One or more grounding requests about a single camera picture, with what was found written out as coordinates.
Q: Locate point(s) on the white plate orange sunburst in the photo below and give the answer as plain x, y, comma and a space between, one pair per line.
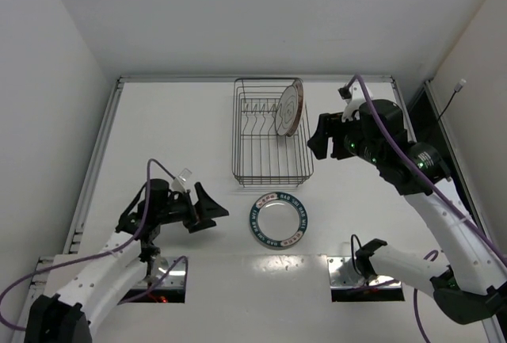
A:
289, 109

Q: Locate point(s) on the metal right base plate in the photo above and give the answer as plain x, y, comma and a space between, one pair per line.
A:
344, 277

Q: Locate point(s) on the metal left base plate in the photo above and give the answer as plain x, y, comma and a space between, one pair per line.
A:
172, 269

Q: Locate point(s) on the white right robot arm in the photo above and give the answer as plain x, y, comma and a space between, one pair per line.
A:
471, 287

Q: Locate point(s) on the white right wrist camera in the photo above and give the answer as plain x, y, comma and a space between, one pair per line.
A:
354, 97

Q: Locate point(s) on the grey wire dish rack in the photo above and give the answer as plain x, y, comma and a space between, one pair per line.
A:
262, 158

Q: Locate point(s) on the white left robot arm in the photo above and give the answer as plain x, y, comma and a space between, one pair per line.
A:
228, 296

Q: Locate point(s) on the plate with green rim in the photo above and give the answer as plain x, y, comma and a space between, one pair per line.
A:
278, 220

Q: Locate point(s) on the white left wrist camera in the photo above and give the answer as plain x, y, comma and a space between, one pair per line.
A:
181, 181

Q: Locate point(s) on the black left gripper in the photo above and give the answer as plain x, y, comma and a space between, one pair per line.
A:
192, 214

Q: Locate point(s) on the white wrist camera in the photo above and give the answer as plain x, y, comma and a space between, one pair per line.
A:
354, 97
181, 181

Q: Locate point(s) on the metal base plate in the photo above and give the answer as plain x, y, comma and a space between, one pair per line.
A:
172, 269
344, 277

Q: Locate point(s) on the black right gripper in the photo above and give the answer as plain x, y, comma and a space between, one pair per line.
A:
334, 139

